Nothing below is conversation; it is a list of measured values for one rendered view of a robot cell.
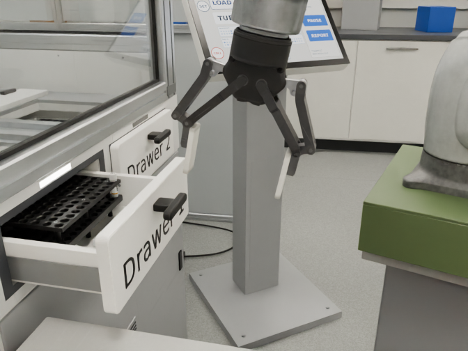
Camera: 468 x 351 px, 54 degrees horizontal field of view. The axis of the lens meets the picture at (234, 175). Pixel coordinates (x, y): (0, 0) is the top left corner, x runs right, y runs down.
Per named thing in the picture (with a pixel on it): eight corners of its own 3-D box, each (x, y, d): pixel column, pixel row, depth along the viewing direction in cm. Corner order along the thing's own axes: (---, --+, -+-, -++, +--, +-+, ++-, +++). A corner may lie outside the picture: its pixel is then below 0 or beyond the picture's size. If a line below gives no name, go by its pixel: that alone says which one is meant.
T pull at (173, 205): (187, 200, 69) (187, 191, 69) (170, 222, 63) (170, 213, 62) (165, 197, 70) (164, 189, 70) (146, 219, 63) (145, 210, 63)
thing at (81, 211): (120, 182, 77) (120, 178, 77) (63, 232, 61) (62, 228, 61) (111, 181, 77) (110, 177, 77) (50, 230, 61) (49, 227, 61)
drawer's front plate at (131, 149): (174, 152, 114) (171, 108, 110) (123, 200, 88) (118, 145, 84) (167, 151, 115) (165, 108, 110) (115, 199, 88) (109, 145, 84)
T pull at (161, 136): (171, 134, 101) (170, 128, 100) (159, 145, 94) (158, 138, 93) (156, 133, 101) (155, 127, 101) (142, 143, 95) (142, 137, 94)
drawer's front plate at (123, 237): (189, 213, 83) (186, 156, 79) (117, 317, 57) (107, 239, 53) (179, 212, 83) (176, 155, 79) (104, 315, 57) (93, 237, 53)
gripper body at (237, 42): (299, 35, 60) (283, 102, 64) (237, 21, 61) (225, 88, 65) (294, 41, 53) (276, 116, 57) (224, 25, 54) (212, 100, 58)
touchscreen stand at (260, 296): (341, 317, 180) (370, 50, 141) (238, 353, 162) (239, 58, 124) (276, 255, 222) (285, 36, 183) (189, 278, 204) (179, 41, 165)
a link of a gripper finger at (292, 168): (295, 137, 62) (317, 143, 62) (287, 170, 64) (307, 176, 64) (294, 141, 61) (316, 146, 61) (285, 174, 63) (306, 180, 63)
